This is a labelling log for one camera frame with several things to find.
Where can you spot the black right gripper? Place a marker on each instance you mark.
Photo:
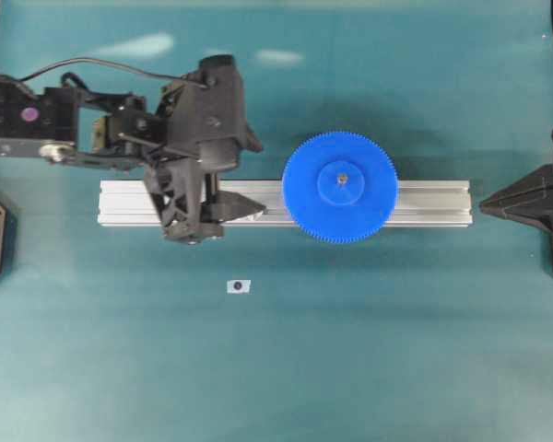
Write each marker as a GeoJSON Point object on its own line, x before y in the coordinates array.
{"type": "Point", "coordinates": [528, 201]}

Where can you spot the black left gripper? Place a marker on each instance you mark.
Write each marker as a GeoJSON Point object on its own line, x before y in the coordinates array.
{"type": "Point", "coordinates": [129, 135]}

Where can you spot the large blue plastic gear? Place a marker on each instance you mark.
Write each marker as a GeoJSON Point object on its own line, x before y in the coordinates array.
{"type": "Point", "coordinates": [335, 212]}

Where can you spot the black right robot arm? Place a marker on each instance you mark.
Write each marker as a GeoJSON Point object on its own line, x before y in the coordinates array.
{"type": "Point", "coordinates": [528, 201]}

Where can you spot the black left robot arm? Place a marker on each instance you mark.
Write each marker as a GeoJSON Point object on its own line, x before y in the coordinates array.
{"type": "Point", "coordinates": [55, 125]}

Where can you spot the white marker sticker black dot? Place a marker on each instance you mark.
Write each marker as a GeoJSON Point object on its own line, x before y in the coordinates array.
{"type": "Point", "coordinates": [239, 287]}

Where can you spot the long aluminium extrusion rail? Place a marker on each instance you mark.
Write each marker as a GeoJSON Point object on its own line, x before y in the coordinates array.
{"type": "Point", "coordinates": [420, 203]}

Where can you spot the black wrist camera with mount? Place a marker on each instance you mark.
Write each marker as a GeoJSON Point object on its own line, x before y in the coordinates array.
{"type": "Point", "coordinates": [208, 121]}

